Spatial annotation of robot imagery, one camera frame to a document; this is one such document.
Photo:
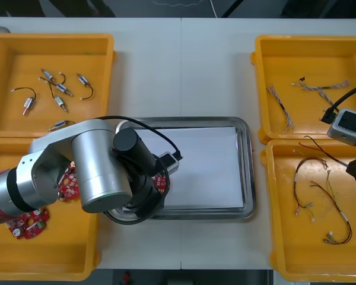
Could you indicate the round red circuit board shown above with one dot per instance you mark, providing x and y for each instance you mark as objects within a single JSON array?
[
  {"x": 161, "y": 183},
  {"x": 29, "y": 225},
  {"x": 69, "y": 187}
]

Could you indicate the steel tray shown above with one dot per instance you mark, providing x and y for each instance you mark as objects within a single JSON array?
[{"x": 247, "y": 166}]

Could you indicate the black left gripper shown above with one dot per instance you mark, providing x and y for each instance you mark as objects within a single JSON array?
[{"x": 158, "y": 171}]

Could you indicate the yellow-orange plastic bin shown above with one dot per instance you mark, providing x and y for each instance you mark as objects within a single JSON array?
[
  {"x": 308, "y": 59},
  {"x": 308, "y": 255},
  {"x": 62, "y": 252},
  {"x": 17, "y": 53}
]

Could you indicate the silver and black left arm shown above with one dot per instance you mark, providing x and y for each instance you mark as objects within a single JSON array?
[{"x": 101, "y": 166}]

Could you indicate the white sheet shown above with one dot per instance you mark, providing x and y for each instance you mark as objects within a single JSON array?
[{"x": 207, "y": 166}]

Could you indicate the silver and black right arm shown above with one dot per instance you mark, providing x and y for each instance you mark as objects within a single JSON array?
[{"x": 348, "y": 124}]

